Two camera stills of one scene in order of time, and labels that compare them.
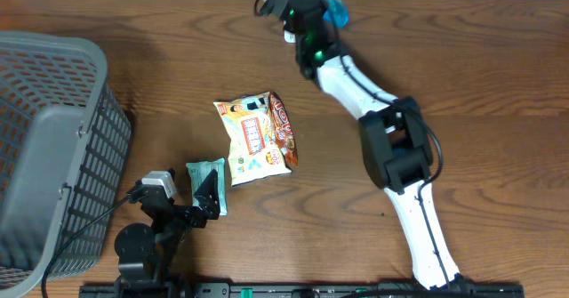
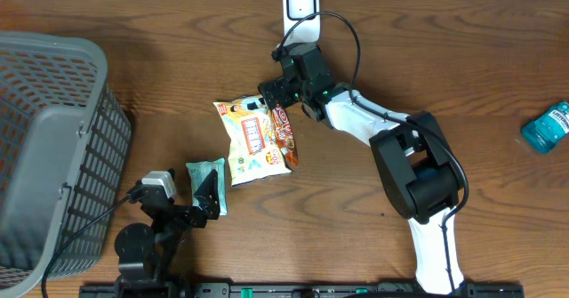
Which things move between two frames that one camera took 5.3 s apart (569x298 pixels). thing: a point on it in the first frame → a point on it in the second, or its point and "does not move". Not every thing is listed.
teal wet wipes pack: [200, 171] does not move
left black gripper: [196, 218] does not move
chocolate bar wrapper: [284, 129] does not move
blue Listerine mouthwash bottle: [336, 12] → [544, 132]
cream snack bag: [253, 152] does not move
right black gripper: [320, 1] → [280, 95]
